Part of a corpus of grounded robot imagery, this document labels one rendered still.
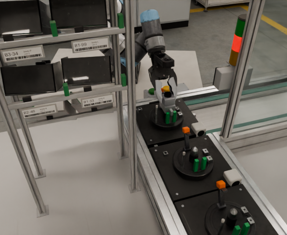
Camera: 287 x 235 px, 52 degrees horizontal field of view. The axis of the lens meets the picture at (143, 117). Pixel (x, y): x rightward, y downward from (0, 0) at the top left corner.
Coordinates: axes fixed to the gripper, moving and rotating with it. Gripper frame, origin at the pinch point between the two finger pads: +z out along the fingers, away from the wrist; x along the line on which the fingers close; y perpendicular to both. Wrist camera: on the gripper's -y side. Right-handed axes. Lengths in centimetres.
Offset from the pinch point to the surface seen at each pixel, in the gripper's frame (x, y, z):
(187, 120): -7.8, 4.8, 10.1
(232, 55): -16.5, -23.4, -8.3
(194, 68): -38, 53, -19
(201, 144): -7.4, -5.7, 19.4
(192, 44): -135, 252, -82
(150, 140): 10.4, -0.1, 14.3
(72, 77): 34.7, -27.8, -8.5
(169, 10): -123, 275, -140
